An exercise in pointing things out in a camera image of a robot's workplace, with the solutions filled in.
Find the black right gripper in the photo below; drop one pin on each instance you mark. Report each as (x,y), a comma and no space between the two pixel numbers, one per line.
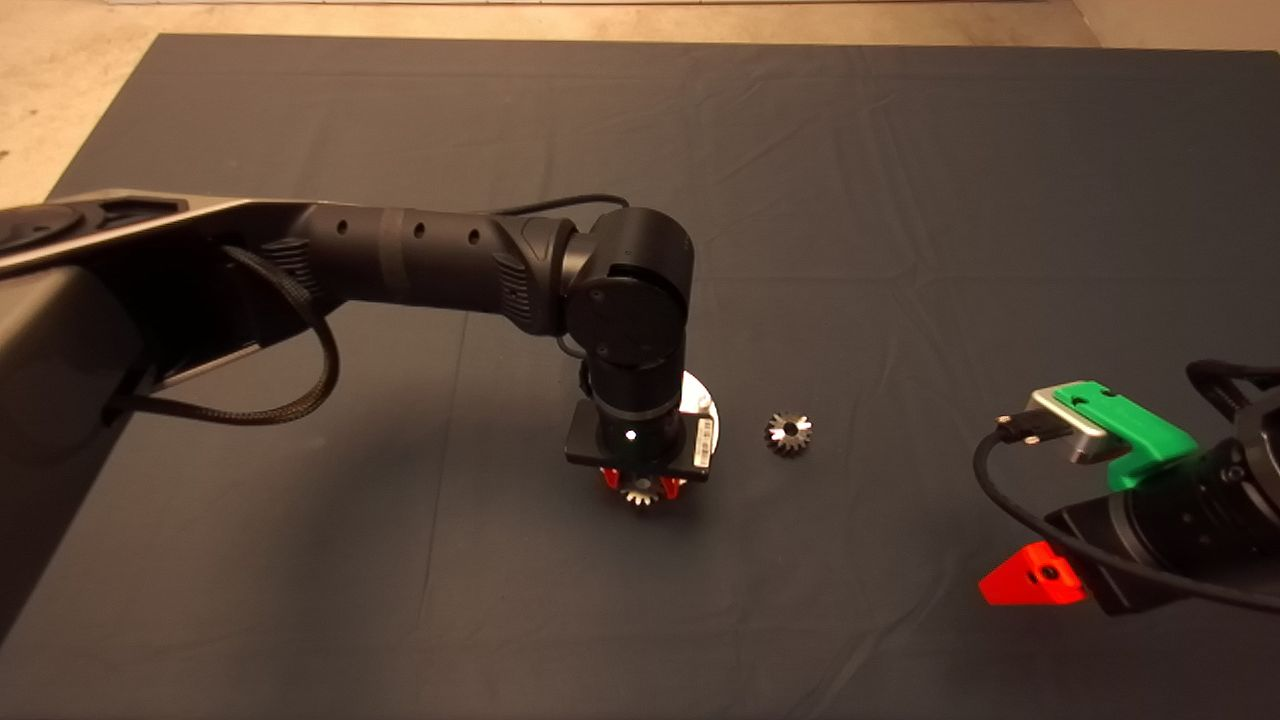
(1110,555)

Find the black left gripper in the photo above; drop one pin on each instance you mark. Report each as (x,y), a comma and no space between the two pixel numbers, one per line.
(640,440)

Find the steel planetary gear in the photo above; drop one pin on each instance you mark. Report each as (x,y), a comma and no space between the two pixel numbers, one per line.
(778,437)
(640,493)

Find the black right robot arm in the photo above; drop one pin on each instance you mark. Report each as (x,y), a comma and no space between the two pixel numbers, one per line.
(1220,520)

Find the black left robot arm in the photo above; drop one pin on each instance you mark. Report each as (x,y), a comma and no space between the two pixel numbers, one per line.
(420,250)

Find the white round peg plate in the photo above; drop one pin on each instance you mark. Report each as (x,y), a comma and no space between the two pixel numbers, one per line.
(700,395)

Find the dark table cloth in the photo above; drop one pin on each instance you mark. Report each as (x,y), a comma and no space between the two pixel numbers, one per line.
(800,200)

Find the silver right camera box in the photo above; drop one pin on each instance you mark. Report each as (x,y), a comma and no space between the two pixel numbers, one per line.
(1080,438)

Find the green right camera mount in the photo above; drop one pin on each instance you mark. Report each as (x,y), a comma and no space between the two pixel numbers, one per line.
(1140,432)

